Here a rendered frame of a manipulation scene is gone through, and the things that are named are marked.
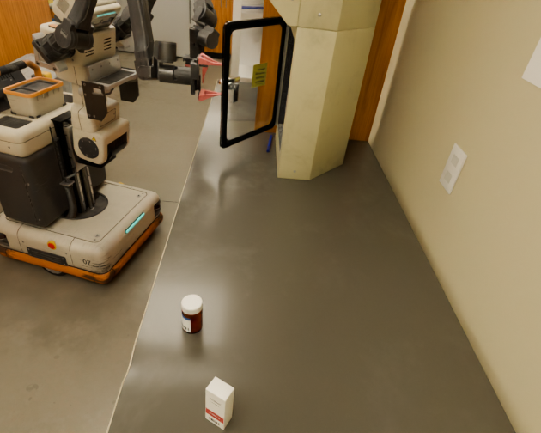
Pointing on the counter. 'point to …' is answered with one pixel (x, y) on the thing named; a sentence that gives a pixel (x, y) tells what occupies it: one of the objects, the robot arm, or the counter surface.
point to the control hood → (288, 10)
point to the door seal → (228, 76)
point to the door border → (225, 70)
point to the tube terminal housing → (325, 84)
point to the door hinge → (282, 74)
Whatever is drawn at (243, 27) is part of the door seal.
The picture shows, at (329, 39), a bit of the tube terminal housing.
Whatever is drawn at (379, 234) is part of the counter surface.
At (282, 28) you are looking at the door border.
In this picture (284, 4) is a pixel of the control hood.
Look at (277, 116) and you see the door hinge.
